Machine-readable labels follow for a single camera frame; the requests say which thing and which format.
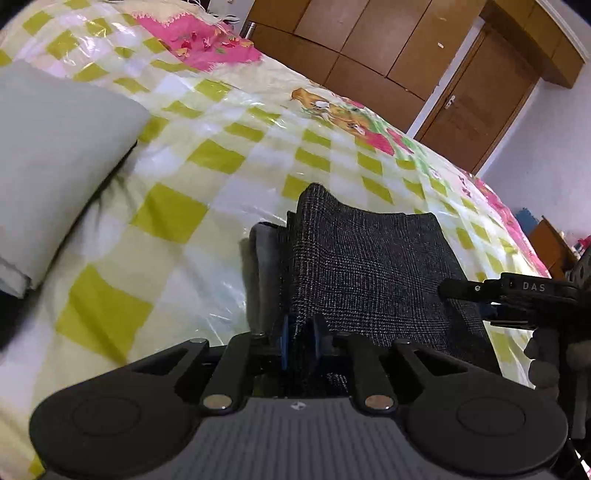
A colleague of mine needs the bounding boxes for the person's right hand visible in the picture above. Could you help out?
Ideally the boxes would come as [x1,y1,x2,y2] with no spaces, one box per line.
[524,329,561,398]

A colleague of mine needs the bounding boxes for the blue foam mat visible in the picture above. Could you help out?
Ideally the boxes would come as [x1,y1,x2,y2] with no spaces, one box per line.
[516,208,539,237]

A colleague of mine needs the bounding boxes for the wooden wardrobe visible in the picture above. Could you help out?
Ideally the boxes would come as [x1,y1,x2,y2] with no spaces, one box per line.
[242,0,587,136]

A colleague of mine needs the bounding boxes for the grey pillow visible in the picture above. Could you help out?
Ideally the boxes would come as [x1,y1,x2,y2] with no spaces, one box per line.
[0,60,151,299]

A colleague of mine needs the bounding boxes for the wooden desk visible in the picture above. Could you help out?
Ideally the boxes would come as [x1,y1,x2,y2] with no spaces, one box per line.
[527,216,579,281]

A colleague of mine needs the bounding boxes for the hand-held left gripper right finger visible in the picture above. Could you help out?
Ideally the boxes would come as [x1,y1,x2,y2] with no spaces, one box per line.
[309,315,463,414]

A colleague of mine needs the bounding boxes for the dark grey checked pants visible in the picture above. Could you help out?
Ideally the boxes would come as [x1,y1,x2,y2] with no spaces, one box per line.
[240,183,502,398]

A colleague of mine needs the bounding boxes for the wooden door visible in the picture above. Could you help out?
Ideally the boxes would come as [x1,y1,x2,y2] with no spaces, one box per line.
[414,23,542,175]

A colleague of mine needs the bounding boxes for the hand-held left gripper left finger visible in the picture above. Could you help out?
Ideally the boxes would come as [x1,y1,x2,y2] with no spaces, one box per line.
[131,314,293,412]

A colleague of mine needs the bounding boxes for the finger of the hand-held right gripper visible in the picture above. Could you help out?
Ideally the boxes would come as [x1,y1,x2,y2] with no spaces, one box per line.
[479,304,542,330]
[438,272,579,306]

